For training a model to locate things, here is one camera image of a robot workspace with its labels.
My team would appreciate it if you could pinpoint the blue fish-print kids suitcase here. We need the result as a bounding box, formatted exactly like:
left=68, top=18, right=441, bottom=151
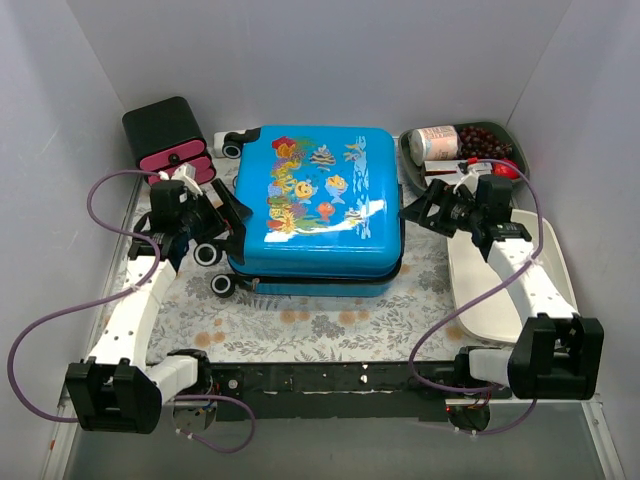
left=210, top=125, right=405, bottom=298

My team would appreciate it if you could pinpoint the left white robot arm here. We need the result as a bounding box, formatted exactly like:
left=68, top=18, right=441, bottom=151
left=65, top=178, right=251, bottom=434

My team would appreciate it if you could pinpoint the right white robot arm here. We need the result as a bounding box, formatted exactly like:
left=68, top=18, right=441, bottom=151
left=399, top=174, right=604, bottom=400

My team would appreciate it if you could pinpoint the dark green plastic tray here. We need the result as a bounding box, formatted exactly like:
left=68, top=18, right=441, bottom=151
left=396, top=121, right=529, bottom=195

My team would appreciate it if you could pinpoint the lower white toothpaste box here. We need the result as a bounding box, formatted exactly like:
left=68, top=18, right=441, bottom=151
left=424, top=173, right=463, bottom=187

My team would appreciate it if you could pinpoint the white toothpaste box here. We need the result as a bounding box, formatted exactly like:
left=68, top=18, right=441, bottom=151
left=423, top=159, right=464, bottom=175
left=424, top=173, right=463, bottom=187

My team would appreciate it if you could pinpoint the upper white toothpaste box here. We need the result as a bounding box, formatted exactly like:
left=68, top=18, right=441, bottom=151
left=423, top=159, right=464, bottom=175

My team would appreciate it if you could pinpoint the red apple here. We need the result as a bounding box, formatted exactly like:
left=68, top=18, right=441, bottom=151
left=493, top=159, right=520, bottom=181

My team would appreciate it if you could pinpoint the white plastic basin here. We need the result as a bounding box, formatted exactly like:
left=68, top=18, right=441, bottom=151
left=446, top=208, right=581, bottom=346

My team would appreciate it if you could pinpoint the white pink tissue roll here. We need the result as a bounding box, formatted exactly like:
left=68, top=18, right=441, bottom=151
left=409, top=125, right=459, bottom=166

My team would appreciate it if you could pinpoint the white power adapter box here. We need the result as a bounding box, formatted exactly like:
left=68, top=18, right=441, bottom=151
left=213, top=132, right=241, bottom=159

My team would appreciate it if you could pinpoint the dark red grape bunch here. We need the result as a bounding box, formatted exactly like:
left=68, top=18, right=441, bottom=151
left=457, top=126, right=513, bottom=160

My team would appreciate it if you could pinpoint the black pink mini drawer chest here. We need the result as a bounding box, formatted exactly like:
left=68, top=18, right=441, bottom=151
left=122, top=96, right=216, bottom=184

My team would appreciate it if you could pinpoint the floral patterned table mat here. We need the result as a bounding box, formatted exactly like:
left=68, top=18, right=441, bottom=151
left=146, top=224, right=458, bottom=365

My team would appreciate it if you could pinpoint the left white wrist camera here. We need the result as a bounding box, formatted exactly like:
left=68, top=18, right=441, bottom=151
left=159, top=163, right=204, bottom=196

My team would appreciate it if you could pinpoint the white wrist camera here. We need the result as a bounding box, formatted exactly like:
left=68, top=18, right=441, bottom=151
left=454, top=159, right=493, bottom=193
left=159, top=163, right=204, bottom=196

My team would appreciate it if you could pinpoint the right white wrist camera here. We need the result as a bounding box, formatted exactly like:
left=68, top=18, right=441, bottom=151
left=454, top=159, right=493, bottom=193

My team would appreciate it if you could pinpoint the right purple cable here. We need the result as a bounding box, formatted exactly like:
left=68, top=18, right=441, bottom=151
left=407, top=158, right=546, bottom=436

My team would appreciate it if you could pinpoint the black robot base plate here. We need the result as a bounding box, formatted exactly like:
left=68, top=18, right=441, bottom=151
left=154, top=360, right=514, bottom=435

